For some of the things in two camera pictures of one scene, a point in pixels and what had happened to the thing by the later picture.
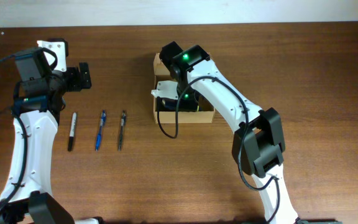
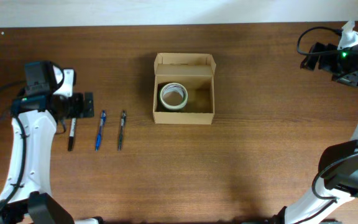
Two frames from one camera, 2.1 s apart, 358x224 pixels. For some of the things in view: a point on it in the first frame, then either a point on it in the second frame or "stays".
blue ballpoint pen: [102, 122] stays
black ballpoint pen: [122, 124] stays
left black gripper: [84, 75] to [87, 104]
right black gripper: [174, 104] to [313, 56]
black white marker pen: [72, 132] stays
